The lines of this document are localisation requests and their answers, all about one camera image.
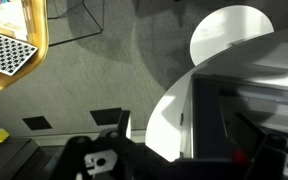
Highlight black white checkerboard card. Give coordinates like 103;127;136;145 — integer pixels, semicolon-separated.
0;31;39;77

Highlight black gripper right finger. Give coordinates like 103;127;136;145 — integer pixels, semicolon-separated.
233;112;288;180

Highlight white printed sheet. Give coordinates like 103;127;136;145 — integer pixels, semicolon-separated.
0;0;29;42

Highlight black breadboard platform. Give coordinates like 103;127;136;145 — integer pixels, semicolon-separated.
0;138;43;180

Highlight grey toy stove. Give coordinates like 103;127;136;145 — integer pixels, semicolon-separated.
179;73;288;168

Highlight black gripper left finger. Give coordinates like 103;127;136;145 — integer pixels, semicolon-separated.
50;109;172;180

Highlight white round table base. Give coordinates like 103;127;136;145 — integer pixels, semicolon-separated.
189;4;274;67

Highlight black floor outlet cover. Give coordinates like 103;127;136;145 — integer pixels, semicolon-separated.
89;107;123;126
22;115;53;131

